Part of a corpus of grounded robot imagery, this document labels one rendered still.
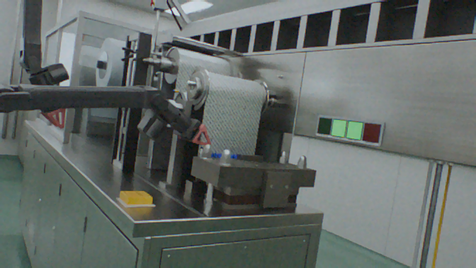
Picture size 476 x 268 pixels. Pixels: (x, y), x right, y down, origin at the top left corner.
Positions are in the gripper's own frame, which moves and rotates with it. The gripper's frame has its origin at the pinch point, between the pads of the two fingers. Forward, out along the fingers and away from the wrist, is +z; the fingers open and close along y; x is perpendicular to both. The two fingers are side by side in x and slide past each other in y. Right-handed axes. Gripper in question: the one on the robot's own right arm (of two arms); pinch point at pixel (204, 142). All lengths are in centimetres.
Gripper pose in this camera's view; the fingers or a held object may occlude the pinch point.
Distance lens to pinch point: 124.9
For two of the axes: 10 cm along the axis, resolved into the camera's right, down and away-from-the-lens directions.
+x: 5.3, -8.1, 2.5
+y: 5.8, 1.3, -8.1
